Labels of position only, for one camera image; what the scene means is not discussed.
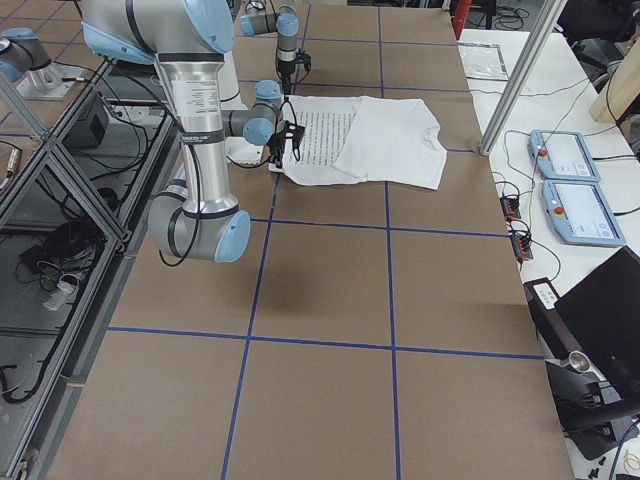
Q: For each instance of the white long-sleeve printed shirt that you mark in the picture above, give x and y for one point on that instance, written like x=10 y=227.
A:
x=350 y=140

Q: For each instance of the black camera stand device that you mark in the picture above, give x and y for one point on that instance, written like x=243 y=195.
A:
x=591 y=411

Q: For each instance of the black laptop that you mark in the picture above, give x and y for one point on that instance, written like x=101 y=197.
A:
x=599 y=316

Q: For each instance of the orange black connector box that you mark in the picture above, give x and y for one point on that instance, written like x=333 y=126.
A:
x=510 y=207

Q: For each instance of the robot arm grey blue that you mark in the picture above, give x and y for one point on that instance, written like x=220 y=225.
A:
x=188 y=44
x=261 y=17

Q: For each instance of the upper blue teach pendant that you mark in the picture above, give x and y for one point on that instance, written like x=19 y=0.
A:
x=562 y=155

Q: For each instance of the lower blue teach pendant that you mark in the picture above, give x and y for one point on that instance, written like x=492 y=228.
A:
x=580 y=214

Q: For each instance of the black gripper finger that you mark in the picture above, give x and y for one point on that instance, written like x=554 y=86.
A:
x=286 y=87
x=275 y=160

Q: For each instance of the blue teach pendant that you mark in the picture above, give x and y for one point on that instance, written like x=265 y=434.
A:
x=562 y=155
x=580 y=214

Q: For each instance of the aluminium frame post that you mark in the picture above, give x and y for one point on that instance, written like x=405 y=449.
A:
x=536 y=40

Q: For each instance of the white paper sheet in sleeve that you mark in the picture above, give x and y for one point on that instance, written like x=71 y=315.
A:
x=483 y=61

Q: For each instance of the white power strip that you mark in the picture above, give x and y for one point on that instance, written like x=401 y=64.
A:
x=64 y=290

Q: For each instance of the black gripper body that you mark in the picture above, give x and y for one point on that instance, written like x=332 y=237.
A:
x=278 y=145
x=285 y=76

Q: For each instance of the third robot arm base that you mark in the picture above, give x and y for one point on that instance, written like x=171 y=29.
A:
x=26 y=63

